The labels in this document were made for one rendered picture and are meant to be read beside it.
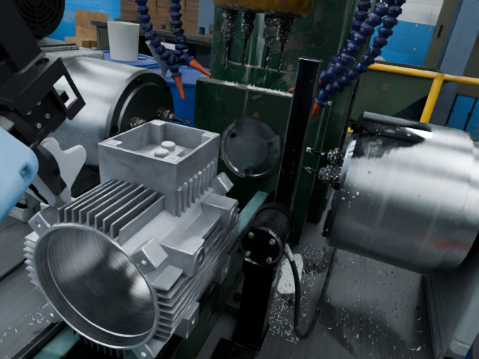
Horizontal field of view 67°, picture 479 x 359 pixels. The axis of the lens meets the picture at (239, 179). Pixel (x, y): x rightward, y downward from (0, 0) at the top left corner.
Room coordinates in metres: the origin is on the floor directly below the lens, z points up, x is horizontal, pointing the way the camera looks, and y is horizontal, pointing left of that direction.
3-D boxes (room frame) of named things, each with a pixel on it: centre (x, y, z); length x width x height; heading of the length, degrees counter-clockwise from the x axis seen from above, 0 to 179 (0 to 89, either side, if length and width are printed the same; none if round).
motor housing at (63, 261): (0.38, 0.11, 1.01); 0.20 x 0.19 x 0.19; 163
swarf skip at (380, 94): (4.83, -1.75, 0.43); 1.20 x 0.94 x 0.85; 79
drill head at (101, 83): (0.78, 0.35, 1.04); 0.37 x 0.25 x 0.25; 72
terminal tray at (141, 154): (0.42, 0.10, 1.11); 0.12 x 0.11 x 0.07; 163
